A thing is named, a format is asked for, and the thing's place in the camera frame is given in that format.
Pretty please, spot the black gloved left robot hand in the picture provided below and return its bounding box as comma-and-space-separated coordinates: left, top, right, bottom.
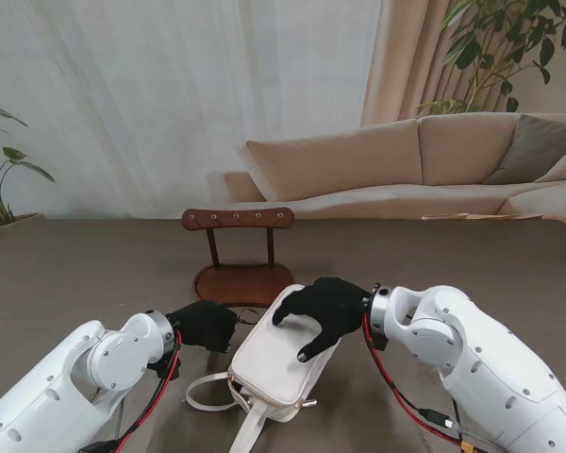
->
166, 301, 241, 354

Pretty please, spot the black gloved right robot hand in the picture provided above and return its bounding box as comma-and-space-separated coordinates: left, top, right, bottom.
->
271, 277, 373, 363

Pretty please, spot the white leather handbag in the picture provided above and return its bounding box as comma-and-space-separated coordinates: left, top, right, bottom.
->
184, 282, 345, 453

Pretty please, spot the brown wooden necklace stand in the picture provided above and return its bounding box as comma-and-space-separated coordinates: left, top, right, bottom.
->
181, 206, 296, 308

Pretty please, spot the beige sofa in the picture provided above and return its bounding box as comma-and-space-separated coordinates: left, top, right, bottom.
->
224, 111, 566, 232

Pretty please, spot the potted broad-leaf plant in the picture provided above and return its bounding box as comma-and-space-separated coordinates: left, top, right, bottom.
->
0, 98, 57, 240

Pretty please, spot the white sheer curtain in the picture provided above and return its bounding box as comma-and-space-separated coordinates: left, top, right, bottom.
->
0, 0, 383, 221

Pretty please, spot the grey sofa cushion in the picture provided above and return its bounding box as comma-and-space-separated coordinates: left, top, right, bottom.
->
483, 113, 566, 186

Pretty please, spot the beige curtain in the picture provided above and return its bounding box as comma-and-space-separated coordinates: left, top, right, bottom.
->
360, 0, 566, 127

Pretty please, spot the tall dark-leaved house plant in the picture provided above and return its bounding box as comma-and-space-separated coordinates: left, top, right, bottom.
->
414, 0, 566, 119

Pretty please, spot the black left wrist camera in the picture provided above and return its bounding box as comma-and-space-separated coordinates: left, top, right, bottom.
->
150, 356, 183, 381

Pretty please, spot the red left arm cable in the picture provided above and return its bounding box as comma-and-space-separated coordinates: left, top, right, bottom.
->
82, 329, 183, 453

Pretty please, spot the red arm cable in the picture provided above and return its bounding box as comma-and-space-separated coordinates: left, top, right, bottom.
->
361, 313, 477, 449
82, 329, 183, 453

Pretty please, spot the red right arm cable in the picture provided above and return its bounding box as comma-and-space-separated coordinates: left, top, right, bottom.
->
361, 313, 477, 449

